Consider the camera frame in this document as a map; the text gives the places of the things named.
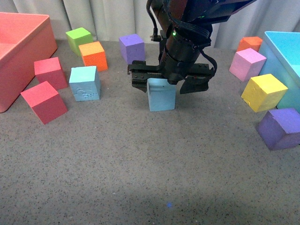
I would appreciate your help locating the left orange foam block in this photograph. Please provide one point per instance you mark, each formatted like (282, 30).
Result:
(93, 54)

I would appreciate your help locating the orange foam block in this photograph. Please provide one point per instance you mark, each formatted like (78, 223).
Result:
(93, 54)
(250, 42)

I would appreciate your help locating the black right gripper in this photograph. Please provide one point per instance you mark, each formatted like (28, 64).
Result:
(176, 63)

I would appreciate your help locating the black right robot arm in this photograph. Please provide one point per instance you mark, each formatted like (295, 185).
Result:
(183, 29)

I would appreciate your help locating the dented light blue foam block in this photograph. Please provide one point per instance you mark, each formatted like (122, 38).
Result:
(85, 83)

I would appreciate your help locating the far red foam block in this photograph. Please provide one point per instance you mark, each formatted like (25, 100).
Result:
(50, 70)

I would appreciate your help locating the near red foam block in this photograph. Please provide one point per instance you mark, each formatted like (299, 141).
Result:
(45, 101)

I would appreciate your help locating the light blue plastic bin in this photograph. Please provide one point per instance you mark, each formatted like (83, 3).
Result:
(282, 50)

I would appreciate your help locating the near purple foam block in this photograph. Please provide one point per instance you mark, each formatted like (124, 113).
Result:
(280, 129)

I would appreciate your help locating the yellow foam block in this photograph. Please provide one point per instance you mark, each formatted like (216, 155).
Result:
(263, 92)

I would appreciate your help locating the red foam block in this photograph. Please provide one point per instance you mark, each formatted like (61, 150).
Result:
(50, 70)
(45, 101)

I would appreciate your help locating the smooth light blue foam block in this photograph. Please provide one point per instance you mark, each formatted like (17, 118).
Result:
(161, 95)

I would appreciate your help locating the pink foam block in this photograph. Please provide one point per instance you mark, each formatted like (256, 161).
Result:
(246, 64)

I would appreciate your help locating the far right orange foam block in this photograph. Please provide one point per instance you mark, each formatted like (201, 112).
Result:
(250, 42)

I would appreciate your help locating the green foam block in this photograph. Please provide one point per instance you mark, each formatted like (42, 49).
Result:
(78, 37)

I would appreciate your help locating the far purple foam block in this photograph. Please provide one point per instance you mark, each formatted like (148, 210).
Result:
(132, 47)

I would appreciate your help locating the grey pleated curtain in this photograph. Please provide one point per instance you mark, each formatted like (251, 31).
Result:
(110, 19)

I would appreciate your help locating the purple foam block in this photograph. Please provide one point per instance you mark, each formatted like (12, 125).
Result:
(132, 47)
(280, 129)

